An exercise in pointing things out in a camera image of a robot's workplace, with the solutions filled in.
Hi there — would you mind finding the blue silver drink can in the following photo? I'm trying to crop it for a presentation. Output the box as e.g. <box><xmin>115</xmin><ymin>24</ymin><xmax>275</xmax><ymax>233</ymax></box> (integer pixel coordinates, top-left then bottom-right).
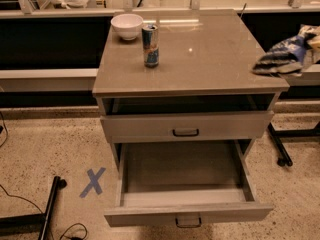
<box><xmin>142</xmin><ymin>24</ymin><xmax>159</xmax><ymax>68</ymax></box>

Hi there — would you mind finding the open grey lower drawer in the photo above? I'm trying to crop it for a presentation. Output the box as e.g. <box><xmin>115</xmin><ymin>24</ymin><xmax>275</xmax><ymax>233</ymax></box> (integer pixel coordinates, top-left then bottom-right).
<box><xmin>105</xmin><ymin>140</ymin><xmax>273</xmax><ymax>228</ymax></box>

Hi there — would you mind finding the grey drawer cabinet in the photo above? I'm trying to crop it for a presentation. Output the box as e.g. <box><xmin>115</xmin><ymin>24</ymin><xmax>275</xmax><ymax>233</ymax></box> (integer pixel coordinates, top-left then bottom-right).
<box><xmin>93</xmin><ymin>10</ymin><xmax>288</xmax><ymax>160</ymax></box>

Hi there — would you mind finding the black stand leg left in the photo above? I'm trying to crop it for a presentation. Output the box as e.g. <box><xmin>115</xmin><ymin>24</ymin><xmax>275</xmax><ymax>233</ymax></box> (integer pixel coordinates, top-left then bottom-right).
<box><xmin>0</xmin><ymin>176</ymin><xmax>67</xmax><ymax>240</ymax></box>

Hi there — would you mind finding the white ceramic bowl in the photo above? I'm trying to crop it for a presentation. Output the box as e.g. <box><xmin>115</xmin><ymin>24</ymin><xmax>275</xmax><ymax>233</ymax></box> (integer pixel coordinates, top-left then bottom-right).
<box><xmin>111</xmin><ymin>14</ymin><xmax>143</xmax><ymax>40</ymax></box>

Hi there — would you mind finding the blue tape cross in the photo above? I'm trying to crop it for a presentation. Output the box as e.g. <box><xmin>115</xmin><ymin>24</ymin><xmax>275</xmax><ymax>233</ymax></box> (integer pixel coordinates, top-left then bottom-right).
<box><xmin>80</xmin><ymin>167</ymin><xmax>105</xmax><ymax>198</ymax></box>

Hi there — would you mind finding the black floor cable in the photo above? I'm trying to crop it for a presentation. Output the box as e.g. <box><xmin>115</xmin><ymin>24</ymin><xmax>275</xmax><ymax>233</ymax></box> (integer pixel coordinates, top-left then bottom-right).
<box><xmin>0</xmin><ymin>183</ymin><xmax>90</xmax><ymax>240</ymax></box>

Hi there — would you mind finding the black stand leg right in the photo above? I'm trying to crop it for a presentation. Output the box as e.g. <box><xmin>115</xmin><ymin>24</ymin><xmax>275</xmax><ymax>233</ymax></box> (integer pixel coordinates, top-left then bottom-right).
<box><xmin>268</xmin><ymin>122</ymin><xmax>320</xmax><ymax>167</ymax></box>

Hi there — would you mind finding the black stand leg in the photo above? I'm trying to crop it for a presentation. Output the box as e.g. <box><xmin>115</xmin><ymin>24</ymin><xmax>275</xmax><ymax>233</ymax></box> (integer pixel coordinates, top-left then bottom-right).
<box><xmin>268</xmin><ymin>122</ymin><xmax>320</xmax><ymax>167</ymax></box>
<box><xmin>0</xmin><ymin>176</ymin><xmax>67</xmax><ymax>240</ymax></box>

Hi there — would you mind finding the blue chip bag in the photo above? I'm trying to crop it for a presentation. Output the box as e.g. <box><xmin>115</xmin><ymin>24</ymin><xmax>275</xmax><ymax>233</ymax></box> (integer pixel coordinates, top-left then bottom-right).
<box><xmin>252</xmin><ymin>25</ymin><xmax>320</xmax><ymax>75</ymax></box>

